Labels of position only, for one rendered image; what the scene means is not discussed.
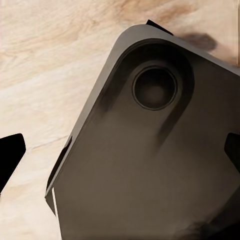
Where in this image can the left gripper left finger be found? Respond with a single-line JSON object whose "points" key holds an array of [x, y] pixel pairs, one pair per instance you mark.
{"points": [[12, 150]]}

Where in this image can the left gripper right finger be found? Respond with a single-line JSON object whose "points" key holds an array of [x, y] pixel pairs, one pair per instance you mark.
{"points": [[232, 149]]}

